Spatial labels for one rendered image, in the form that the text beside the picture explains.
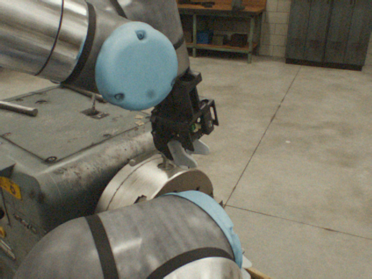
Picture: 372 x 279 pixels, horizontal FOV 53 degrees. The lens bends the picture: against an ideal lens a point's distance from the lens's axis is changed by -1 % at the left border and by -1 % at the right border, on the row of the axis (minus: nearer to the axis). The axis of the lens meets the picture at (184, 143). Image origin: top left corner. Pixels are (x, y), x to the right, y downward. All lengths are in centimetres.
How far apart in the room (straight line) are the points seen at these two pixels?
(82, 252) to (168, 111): 29
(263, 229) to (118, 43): 243
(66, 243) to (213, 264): 14
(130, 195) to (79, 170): 13
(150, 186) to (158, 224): 42
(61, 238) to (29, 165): 51
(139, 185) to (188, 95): 34
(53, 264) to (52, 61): 19
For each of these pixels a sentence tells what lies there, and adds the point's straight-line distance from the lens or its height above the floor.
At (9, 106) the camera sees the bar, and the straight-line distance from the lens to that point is 123.
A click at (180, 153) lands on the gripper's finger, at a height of 137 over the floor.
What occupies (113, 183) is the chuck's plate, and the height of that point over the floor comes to 121.
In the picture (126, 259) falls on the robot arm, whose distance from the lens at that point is 38.
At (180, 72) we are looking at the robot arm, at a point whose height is 152.
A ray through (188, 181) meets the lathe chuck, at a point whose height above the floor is 120.
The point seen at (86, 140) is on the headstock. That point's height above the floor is 126.
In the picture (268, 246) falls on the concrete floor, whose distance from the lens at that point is 255.
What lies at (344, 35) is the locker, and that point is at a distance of 672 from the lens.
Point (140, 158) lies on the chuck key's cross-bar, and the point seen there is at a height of 136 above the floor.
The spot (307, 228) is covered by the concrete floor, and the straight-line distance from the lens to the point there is 276.
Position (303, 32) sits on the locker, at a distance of 675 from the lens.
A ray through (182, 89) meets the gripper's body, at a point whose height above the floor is 150.
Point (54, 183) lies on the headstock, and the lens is 84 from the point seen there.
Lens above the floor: 167
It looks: 27 degrees down
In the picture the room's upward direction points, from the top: straight up
